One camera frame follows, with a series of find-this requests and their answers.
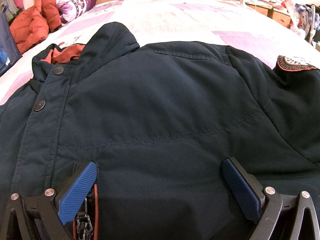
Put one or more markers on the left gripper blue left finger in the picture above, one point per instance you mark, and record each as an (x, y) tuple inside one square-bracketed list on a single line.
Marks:
[(74, 191)]

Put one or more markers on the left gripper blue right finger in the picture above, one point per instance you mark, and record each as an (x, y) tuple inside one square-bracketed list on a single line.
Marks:
[(246, 189)]

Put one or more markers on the dark navy winter jacket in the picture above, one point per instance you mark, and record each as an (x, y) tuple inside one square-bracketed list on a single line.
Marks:
[(158, 120)]

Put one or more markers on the pile of hanging clothes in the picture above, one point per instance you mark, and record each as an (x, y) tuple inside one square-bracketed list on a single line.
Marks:
[(11, 9)]

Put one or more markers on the blue gift bag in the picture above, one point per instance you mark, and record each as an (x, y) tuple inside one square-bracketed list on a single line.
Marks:
[(9, 53)]

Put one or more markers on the wooden nightstand with drawers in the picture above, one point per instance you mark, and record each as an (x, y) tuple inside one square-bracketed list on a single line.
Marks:
[(279, 16)]

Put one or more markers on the orange red puffer jacket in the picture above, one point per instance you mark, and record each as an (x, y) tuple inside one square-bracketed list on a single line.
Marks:
[(33, 25)]

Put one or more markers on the purple pink patchwork quilt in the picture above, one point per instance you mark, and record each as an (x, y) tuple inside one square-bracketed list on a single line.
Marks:
[(224, 22)]

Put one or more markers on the clutter pile in corner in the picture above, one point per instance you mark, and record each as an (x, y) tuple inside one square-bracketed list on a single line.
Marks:
[(304, 20)]

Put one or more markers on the purple patterned pillow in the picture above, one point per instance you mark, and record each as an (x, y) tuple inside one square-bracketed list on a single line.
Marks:
[(72, 9)]

